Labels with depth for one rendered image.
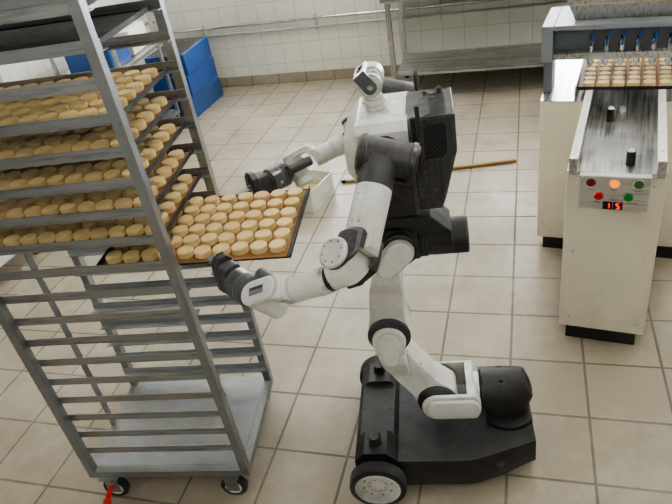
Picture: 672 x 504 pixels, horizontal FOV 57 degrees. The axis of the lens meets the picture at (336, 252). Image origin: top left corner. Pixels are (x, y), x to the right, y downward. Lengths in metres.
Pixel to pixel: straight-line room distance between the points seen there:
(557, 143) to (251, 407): 1.88
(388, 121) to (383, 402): 1.20
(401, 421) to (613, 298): 1.03
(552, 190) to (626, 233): 0.80
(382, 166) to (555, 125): 1.79
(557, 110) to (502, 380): 1.41
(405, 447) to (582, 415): 0.74
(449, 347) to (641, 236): 0.94
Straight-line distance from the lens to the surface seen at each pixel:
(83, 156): 1.78
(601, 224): 2.61
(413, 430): 2.39
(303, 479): 2.54
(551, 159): 3.27
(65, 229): 2.07
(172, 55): 2.04
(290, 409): 2.78
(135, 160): 1.69
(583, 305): 2.85
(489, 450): 2.33
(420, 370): 2.22
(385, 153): 1.52
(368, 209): 1.46
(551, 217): 3.43
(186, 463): 2.54
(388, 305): 2.03
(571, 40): 3.14
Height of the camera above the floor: 1.99
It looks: 33 degrees down
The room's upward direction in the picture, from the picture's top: 10 degrees counter-clockwise
